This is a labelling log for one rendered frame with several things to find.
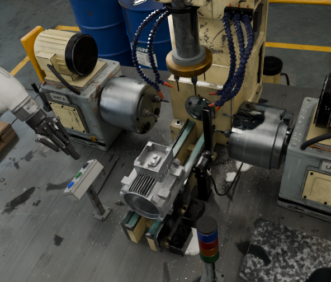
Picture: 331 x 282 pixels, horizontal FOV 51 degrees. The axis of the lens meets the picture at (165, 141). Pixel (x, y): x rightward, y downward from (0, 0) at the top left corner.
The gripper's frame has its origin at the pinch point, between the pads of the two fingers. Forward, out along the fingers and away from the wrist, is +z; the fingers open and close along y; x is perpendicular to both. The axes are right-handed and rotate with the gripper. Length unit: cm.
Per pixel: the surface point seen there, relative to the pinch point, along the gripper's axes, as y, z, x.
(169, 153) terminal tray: 11.6, 20.0, -31.2
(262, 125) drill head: 35, 35, -54
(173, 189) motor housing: 3.5, 30.6, -28.9
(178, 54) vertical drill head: 41, -2, -38
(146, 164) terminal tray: 5.9, 18.4, -23.9
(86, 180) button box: -5.9, 10.4, -3.5
